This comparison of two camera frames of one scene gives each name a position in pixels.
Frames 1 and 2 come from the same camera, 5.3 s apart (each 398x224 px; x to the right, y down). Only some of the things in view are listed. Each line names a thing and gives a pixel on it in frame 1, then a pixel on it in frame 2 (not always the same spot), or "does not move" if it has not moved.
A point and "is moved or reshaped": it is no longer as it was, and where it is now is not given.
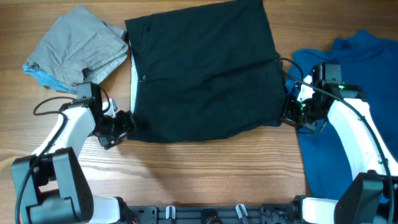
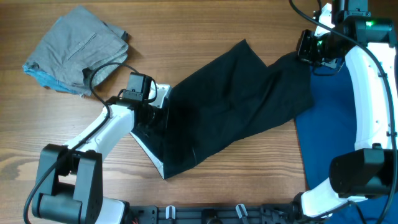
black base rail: [279, 213] does not move
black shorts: [203, 70] is moved or reshaped
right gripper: [288, 116] -> [307, 37]
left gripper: [128, 124] -> [163, 122]
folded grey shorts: [79, 47] does not move
